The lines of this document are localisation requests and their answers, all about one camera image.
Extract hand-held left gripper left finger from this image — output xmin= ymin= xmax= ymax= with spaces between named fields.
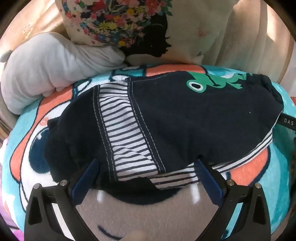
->
xmin=24 ymin=158 xmax=100 ymax=241

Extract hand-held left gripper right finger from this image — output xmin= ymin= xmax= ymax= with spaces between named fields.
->
xmin=195 ymin=159 xmax=271 ymax=241

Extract navy pants with striped trim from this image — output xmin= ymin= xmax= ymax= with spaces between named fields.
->
xmin=44 ymin=72 xmax=285 ymax=193

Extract teal cartoon printed blanket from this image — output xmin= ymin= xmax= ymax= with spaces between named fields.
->
xmin=0 ymin=64 xmax=296 ymax=241

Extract beige curtain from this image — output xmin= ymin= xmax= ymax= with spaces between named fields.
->
xmin=215 ymin=0 xmax=292 ymax=84

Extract grey folded cloth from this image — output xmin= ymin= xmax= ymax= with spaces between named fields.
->
xmin=0 ymin=32 xmax=126 ymax=115

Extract beige embroidered cloth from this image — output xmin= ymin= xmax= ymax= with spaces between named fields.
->
xmin=0 ymin=0 xmax=67 ymax=58

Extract cream floral printed pillow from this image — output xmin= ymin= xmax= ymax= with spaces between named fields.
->
xmin=55 ymin=0 xmax=234 ymax=66

